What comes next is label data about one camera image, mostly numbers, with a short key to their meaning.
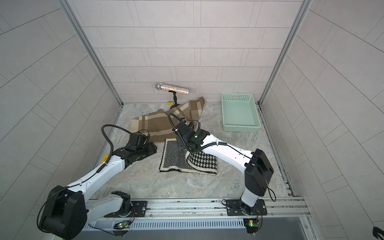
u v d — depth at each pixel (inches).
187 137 22.8
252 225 26.5
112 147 23.2
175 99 41.1
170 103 45.5
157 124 40.3
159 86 37.8
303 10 28.5
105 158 34.0
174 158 33.4
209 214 27.8
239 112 44.0
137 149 25.6
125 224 25.3
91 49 34.1
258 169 16.3
